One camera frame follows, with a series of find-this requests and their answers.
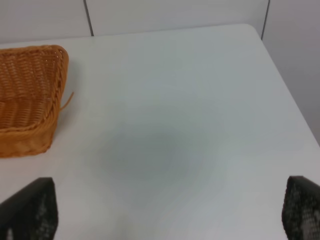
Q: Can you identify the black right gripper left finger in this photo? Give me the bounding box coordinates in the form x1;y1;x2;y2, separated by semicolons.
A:
0;177;59;240

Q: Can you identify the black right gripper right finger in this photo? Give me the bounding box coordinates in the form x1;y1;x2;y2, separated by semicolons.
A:
282;176;320;240

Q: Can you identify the orange wicker basket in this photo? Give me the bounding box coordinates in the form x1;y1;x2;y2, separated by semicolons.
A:
0;45;69;158

